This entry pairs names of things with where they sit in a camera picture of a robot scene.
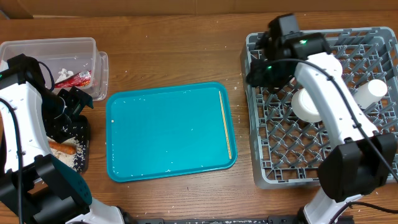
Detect white napkin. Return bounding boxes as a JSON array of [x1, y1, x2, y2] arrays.
[[55, 68, 74, 83]]

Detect red snack wrapper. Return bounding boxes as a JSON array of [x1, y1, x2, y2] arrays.
[[55, 70, 91, 88]]

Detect orange carrot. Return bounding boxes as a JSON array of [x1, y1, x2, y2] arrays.
[[49, 141, 76, 155]]

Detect white bowl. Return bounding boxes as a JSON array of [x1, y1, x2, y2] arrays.
[[291, 88, 322, 123]]

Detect rice and food scraps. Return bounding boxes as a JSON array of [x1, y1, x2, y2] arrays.
[[46, 123, 90, 172]]

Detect small white plate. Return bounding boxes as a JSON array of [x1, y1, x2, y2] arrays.
[[325, 54, 343, 80]]

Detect wooden chopstick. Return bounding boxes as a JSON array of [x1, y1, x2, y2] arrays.
[[218, 91, 232, 160]]

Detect white cup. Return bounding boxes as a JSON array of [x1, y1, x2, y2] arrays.
[[353, 79, 387, 109]]

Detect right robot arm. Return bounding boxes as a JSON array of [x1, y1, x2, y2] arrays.
[[246, 14, 397, 223]]

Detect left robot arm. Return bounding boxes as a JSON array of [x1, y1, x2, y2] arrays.
[[1, 54, 134, 224]]

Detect grey dishwasher rack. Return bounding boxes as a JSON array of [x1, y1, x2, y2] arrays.
[[244, 27, 397, 189]]

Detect clear plastic bin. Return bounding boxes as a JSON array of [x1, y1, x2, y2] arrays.
[[1, 37, 109, 101]]

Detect black plastic tray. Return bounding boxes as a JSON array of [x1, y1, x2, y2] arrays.
[[46, 114, 91, 174]]

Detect teal serving tray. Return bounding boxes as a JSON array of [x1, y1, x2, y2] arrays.
[[106, 82, 238, 183]]

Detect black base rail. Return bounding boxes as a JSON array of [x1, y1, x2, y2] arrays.
[[133, 215, 299, 224]]

